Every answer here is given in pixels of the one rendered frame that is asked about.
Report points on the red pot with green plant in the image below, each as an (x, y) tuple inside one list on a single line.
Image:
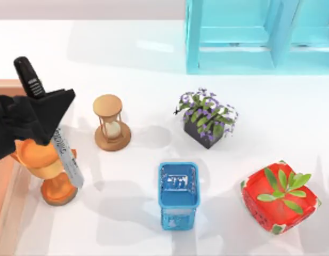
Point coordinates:
[(281, 197)]

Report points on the orange trophy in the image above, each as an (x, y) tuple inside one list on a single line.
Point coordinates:
[(36, 157)]

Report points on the grey marker with black cap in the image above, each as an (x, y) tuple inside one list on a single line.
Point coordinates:
[(29, 76)]

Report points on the black pot with purple flowers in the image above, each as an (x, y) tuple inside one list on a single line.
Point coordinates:
[(207, 117)]

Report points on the wooden hourglass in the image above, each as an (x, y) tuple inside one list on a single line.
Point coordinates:
[(111, 125)]

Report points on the shallow salmon-coloured box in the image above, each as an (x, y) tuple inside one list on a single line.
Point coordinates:
[(1, 192)]

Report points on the blue basket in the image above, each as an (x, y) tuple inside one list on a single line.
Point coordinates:
[(180, 197)]

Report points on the light blue rack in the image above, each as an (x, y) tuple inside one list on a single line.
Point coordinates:
[(233, 53)]

